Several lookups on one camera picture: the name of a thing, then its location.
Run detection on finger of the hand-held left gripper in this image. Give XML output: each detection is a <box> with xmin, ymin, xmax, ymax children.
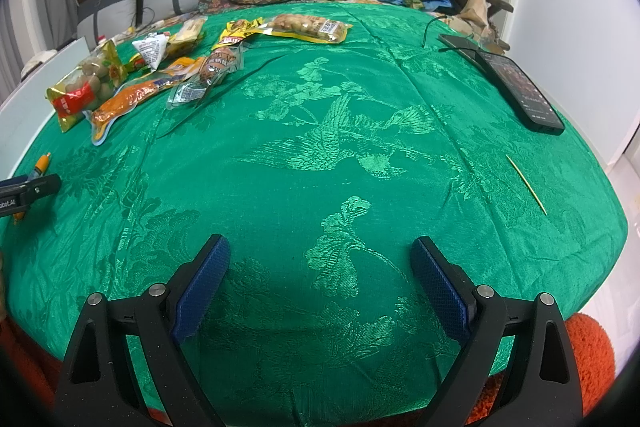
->
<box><xmin>22</xmin><ymin>174</ymin><xmax>62</xmax><ymax>204</ymax></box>

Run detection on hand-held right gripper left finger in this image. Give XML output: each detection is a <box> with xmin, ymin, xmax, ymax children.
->
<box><xmin>54</xmin><ymin>234</ymin><xmax>232</xmax><ymax>427</ymax></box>

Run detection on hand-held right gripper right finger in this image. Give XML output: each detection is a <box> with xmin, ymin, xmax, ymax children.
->
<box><xmin>410</xmin><ymin>236</ymin><xmax>583</xmax><ymax>427</ymax></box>

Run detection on yellow packet of round snacks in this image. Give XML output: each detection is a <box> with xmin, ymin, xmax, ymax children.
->
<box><xmin>46</xmin><ymin>39</ymin><xmax>130</xmax><ymax>134</ymax></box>

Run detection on orange snack packet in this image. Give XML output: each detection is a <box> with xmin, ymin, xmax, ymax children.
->
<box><xmin>90</xmin><ymin>56</ymin><xmax>193</xmax><ymax>146</ymax></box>

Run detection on white triangular snack packet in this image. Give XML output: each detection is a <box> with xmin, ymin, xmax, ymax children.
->
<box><xmin>131</xmin><ymin>32</ymin><xmax>173</xmax><ymax>72</ymax></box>

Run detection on green dark snack packet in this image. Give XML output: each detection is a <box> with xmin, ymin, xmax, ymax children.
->
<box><xmin>166</xmin><ymin>44</ymin><xmax>246</xmax><ymax>110</ymax></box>

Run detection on beige snack packet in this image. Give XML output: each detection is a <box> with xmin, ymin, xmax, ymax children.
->
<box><xmin>160</xmin><ymin>18</ymin><xmax>208</xmax><ymax>60</ymax></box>

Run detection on yellow and red snack packet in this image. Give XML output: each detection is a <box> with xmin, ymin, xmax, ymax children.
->
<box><xmin>214</xmin><ymin>18</ymin><xmax>266</xmax><ymax>48</ymax></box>

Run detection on clear peanut packet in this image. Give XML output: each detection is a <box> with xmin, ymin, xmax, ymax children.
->
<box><xmin>257</xmin><ymin>14</ymin><xmax>353</xmax><ymax>44</ymax></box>

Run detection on orange pen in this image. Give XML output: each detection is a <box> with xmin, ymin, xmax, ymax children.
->
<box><xmin>14</xmin><ymin>153</ymin><xmax>52</xmax><ymax>225</ymax></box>

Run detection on white board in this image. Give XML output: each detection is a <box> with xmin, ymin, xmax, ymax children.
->
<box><xmin>0</xmin><ymin>36</ymin><xmax>93</xmax><ymax>178</ymax></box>

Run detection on wooden skewer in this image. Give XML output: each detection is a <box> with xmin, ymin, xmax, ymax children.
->
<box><xmin>505</xmin><ymin>154</ymin><xmax>547</xmax><ymax>215</ymax></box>

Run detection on orange fluffy rug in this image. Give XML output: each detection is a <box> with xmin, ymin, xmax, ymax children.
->
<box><xmin>480</xmin><ymin>312</ymin><xmax>616</xmax><ymax>427</ymax></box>

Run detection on green patterned blanket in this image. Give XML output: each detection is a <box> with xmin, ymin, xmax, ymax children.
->
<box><xmin>0</xmin><ymin>0</ymin><xmax>630</xmax><ymax>427</ymax></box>

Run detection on small black device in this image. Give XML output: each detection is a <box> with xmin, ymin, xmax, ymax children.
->
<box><xmin>439</xmin><ymin>34</ymin><xmax>496</xmax><ymax>58</ymax></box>

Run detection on black cable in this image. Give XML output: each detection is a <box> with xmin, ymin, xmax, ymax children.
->
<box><xmin>132</xmin><ymin>7</ymin><xmax>157</xmax><ymax>30</ymax></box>
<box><xmin>421</xmin><ymin>14</ymin><xmax>451</xmax><ymax>50</ymax></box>

